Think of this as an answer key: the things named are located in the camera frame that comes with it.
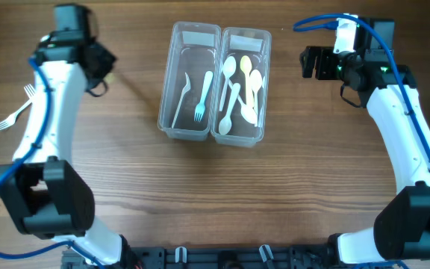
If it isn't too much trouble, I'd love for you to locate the left clear plastic container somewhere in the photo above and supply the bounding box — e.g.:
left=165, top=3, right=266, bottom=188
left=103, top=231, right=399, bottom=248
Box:
left=158, top=22, right=222, bottom=141

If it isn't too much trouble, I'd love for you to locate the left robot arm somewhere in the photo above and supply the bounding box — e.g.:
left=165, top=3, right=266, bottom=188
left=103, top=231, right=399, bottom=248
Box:
left=0, top=4, right=137, bottom=268

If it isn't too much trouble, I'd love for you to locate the blue cable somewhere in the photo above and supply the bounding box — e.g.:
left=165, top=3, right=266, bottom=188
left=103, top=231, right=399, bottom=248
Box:
left=292, top=13, right=430, bottom=269
left=0, top=55, right=106, bottom=269

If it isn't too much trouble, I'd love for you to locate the yellow plastic fork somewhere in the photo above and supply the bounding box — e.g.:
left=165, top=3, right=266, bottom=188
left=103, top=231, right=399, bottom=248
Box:
left=105, top=73, right=114, bottom=84

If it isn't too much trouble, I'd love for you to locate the left blue cable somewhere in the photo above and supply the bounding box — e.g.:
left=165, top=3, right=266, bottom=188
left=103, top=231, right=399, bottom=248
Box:
left=0, top=55, right=106, bottom=269

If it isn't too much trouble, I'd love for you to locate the white plastic spoon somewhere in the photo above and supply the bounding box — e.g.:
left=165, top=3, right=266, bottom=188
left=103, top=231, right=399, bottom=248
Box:
left=250, top=69, right=263, bottom=127
left=222, top=96, right=258, bottom=125
left=219, top=83, right=241, bottom=135
left=219, top=56, right=237, bottom=111

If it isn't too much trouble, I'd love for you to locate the right blue cable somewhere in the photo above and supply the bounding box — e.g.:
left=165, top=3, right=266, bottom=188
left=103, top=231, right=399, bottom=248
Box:
left=292, top=13, right=430, bottom=269

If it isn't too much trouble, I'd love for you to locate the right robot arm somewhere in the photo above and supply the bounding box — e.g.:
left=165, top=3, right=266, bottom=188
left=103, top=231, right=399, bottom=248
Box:
left=293, top=13, right=430, bottom=268

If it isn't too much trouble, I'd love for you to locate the yellow plastic spoon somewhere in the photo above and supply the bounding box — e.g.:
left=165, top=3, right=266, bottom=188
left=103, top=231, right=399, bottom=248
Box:
left=240, top=55, right=254, bottom=108

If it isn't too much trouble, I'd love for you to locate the white fork diagonal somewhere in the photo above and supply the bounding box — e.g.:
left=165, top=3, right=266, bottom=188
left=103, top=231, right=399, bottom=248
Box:
left=172, top=73, right=191, bottom=128

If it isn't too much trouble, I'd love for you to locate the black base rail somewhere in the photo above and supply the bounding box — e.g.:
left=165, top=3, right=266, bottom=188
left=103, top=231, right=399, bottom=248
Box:
left=60, top=244, right=350, bottom=269

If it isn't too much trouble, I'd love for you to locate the right clear plastic container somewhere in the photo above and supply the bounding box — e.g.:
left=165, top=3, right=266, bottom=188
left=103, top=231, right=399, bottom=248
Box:
left=210, top=27, right=272, bottom=147

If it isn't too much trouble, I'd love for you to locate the white fork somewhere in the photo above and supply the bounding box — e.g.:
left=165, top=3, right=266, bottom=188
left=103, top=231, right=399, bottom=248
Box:
left=24, top=84, right=36, bottom=99
left=194, top=71, right=214, bottom=123
left=0, top=99, right=32, bottom=131

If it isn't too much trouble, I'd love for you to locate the clear plastic container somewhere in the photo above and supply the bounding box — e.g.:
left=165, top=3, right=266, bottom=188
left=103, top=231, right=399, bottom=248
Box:
left=210, top=27, right=272, bottom=147
left=158, top=22, right=222, bottom=141

